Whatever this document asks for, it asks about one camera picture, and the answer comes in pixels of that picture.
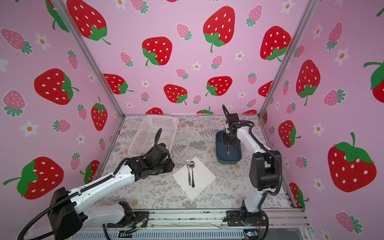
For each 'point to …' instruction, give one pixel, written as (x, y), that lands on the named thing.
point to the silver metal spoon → (192, 164)
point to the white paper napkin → (202, 177)
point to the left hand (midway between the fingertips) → (175, 165)
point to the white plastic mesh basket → (144, 136)
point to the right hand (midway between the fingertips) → (226, 140)
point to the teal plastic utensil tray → (235, 155)
